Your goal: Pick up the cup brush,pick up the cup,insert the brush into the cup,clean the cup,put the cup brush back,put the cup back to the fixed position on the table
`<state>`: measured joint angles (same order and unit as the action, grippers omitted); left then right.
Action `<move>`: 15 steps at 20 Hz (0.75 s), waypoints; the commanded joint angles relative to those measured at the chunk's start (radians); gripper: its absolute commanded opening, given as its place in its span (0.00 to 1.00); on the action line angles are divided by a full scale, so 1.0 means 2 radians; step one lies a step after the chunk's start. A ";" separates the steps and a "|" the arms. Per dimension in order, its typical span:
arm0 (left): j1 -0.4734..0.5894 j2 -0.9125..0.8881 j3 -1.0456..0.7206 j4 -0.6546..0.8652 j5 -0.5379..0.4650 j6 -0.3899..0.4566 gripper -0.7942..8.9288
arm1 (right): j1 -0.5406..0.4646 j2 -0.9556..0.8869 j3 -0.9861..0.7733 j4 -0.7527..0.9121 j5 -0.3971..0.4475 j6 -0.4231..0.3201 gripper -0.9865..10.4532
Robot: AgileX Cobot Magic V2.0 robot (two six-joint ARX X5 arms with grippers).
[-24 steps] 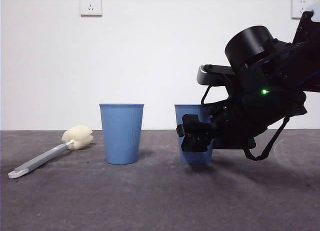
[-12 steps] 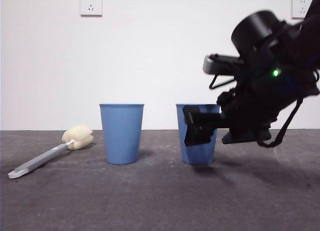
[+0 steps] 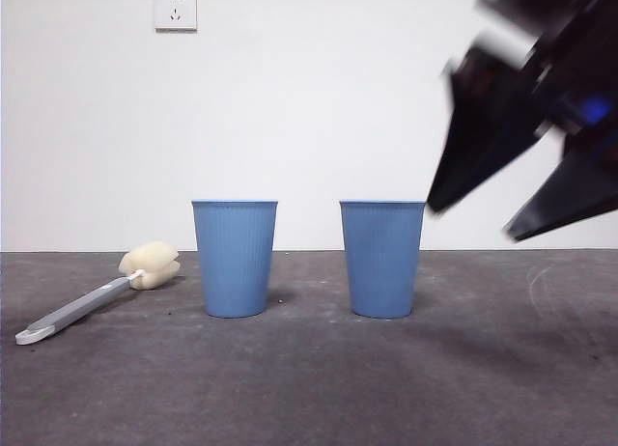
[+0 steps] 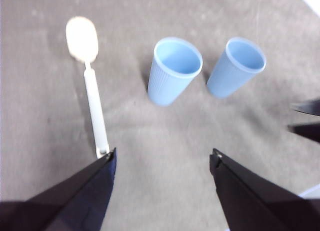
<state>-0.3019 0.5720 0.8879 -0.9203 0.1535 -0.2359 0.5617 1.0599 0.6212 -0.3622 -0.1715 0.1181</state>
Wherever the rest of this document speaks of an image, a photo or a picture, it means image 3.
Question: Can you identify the blue ribbed plastic cup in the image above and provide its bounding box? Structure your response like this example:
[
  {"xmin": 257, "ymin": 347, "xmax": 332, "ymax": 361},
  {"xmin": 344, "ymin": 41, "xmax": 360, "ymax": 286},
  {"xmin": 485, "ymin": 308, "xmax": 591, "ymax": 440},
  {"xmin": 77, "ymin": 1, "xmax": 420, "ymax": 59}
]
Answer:
[
  {"xmin": 190, "ymin": 199, "xmax": 280, "ymax": 319},
  {"xmin": 338, "ymin": 199, "xmax": 427, "ymax": 321}
]

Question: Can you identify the white wall power socket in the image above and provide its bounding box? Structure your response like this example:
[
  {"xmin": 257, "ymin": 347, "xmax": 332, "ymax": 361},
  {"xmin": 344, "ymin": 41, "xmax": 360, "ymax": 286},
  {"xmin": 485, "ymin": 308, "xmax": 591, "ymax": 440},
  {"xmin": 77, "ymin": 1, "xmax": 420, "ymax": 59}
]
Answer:
[{"xmin": 154, "ymin": 0, "xmax": 198, "ymax": 34}]

